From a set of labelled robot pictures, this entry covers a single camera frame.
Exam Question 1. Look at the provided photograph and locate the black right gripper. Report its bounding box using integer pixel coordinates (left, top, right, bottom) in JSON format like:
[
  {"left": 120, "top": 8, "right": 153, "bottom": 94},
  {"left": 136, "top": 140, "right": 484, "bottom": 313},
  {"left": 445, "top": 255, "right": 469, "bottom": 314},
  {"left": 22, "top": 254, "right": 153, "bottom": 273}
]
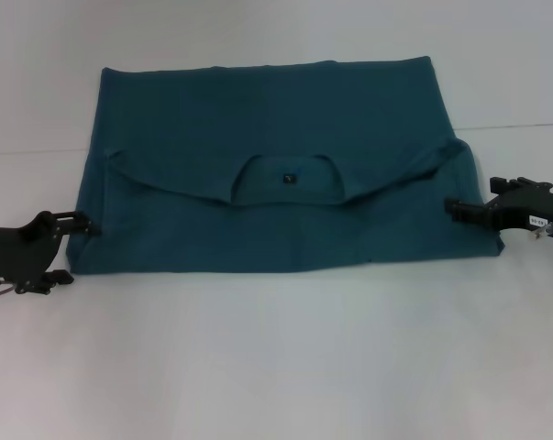
[{"left": 444, "top": 175, "right": 553, "bottom": 240}]

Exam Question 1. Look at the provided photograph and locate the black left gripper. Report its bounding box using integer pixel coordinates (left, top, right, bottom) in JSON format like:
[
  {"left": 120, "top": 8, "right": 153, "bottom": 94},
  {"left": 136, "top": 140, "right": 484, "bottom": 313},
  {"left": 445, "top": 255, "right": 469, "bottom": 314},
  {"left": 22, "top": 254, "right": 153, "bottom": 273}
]
[{"left": 0, "top": 209, "right": 103, "bottom": 295}]

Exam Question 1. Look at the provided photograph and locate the teal t-shirt with FREE print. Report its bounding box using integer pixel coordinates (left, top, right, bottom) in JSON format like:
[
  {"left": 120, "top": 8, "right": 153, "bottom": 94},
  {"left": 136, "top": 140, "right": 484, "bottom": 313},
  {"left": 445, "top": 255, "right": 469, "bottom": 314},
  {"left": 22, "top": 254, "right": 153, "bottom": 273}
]
[{"left": 66, "top": 55, "right": 506, "bottom": 276}]

